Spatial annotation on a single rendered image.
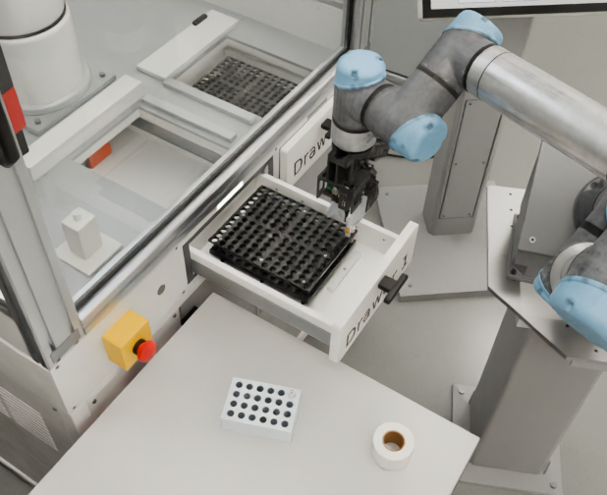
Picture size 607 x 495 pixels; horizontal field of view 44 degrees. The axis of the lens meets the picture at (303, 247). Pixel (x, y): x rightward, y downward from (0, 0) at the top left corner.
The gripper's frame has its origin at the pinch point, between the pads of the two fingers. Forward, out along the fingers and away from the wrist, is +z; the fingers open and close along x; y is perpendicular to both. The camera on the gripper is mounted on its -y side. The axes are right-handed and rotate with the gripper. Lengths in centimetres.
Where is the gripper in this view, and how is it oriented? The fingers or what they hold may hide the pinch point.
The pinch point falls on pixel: (351, 215)
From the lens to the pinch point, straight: 139.7
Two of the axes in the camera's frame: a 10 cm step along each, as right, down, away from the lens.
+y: -5.4, 6.3, -5.6
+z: -0.2, 6.5, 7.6
